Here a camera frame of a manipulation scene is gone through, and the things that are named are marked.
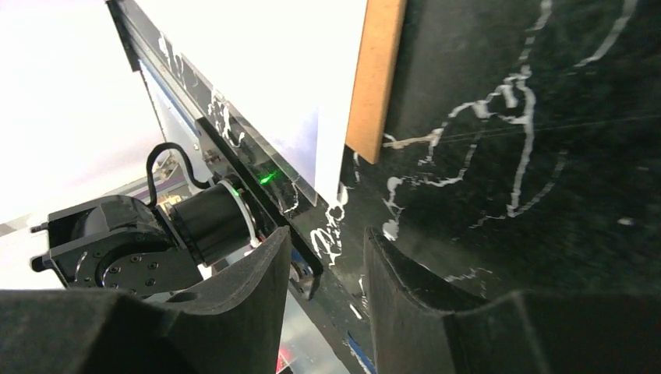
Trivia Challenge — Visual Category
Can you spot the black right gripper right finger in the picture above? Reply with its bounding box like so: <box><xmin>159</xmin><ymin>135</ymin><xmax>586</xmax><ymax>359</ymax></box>
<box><xmin>364</xmin><ymin>228</ymin><xmax>660</xmax><ymax>373</ymax></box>

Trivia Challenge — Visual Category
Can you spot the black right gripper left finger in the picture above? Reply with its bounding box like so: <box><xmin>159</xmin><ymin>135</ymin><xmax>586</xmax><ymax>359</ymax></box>
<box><xmin>1</xmin><ymin>227</ymin><xmax>292</xmax><ymax>373</ymax></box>

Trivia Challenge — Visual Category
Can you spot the landscape photo print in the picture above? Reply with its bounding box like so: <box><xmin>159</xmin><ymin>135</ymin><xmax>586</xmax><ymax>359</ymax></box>
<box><xmin>139</xmin><ymin>1</ymin><xmax>366</xmax><ymax>203</ymax></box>

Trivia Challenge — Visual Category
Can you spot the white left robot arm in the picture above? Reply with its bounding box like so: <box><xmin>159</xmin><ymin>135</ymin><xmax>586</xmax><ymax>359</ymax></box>
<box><xmin>30</xmin><ymin>175</ymin><xmax>260</xmax><ymax>298</ymax></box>

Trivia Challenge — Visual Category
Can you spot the brown fibreboard backing panel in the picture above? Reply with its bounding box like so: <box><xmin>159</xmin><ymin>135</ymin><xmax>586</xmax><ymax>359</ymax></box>
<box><xmin>345</xmin><ymin>0</ymin><xmax>408</xmax><ymax>164</ymax></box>

